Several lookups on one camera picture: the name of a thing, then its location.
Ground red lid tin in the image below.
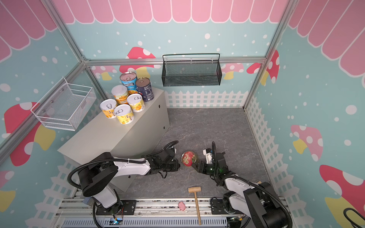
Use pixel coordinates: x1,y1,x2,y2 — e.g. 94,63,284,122
182,151,197,167

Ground grey metal cabinet counter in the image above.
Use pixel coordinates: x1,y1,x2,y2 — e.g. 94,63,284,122
56,86,171,193

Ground white lid small can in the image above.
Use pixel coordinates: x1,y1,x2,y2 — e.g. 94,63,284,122
127,93,145,113

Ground dark chopped tomatoes can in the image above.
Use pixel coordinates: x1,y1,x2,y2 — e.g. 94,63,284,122
136,78,154,102

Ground yellow can silver lid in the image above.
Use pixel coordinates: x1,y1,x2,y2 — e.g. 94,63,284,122
99,99,117,119

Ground green yellow white lid can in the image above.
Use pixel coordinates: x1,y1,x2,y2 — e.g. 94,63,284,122
111,85,129,105

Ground blue chicken noodle soup can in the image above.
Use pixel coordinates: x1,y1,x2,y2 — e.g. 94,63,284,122
120,72,139,95

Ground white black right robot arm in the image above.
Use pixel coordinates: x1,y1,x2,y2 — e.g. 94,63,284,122
194,142,293,228

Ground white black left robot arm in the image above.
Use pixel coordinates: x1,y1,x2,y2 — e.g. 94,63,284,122
67,140,181,209

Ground wooden mallet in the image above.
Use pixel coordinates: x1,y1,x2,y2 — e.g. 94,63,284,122
188,186,202,226

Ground pink eraser blob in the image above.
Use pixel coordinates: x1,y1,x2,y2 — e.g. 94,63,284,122
178,201,186,211

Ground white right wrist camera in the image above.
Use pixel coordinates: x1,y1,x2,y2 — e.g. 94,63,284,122
203,148,214,164

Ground black wire mesh basket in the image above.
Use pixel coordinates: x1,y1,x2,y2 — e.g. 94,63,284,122
162,53,222,87

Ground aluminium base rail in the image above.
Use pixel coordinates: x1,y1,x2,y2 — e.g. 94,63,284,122
51,197,254,228

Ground white wire mesh basket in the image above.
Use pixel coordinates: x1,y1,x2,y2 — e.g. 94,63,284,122
31,78,97,131

